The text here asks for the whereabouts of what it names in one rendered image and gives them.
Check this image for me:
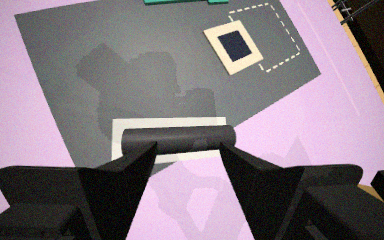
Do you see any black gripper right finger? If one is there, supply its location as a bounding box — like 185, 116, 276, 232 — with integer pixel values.
219, 142, 364, 240

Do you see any teal flat trowel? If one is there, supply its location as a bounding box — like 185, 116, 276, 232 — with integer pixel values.
143, 0, 228, 6

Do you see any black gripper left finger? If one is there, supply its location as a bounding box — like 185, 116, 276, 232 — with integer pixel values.
0, 141, 158, 240

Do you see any cream square tile with dark blue centre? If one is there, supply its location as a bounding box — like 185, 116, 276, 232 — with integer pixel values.
203, 21, 263, 76

